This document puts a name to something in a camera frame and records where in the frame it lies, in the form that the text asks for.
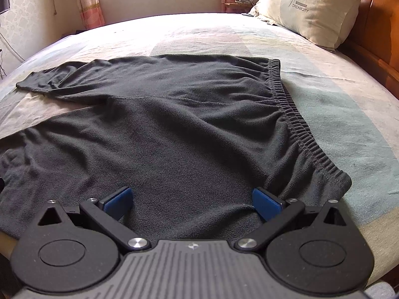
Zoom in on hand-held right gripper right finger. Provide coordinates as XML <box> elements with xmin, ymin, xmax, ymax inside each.
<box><xmin>234</xmin><ymin>187</ymin><xmax>347</xmax><ymax>253</ymax></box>

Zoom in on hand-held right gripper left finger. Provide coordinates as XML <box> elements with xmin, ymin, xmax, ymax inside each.
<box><xmin>37</xmin><ymin>186</ymin><xmax>152</xmax><ymax>252</ymax></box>

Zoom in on dark grey pants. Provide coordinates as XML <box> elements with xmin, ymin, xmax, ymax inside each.
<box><xmin>0</xmin><ymin>54</ymin><xmax>353</xmax><ymax>243</ymax></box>

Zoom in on floral patchwork bed sheet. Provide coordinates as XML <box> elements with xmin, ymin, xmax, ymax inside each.
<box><xmin>0</xmin><ymin>11</ymin><xmax>399</xmax><ymax>287</ymax></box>

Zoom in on pale floral pillow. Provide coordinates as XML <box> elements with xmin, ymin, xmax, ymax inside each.
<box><xmin>248</xmin><ymin>1</ymin><xmax>276</xmax><ymax>25</ymax></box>

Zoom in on wooden bedside shelf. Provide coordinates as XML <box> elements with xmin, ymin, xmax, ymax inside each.
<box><xmin>222</xmin><ymin>1</ymin><xmax>254</xmax><ymax>14</ymax></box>

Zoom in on wooden headboard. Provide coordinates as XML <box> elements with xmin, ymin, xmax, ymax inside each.
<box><xmin>318</xmin><ymin>0</ymin><xmax>399</xmax><ymax>100</ymax></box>

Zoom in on beige printed pillow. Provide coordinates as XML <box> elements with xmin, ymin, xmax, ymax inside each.
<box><xmin>254</xmin><ymin>0</ymin><xmax>368</xmax><ymax>50</ymax></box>

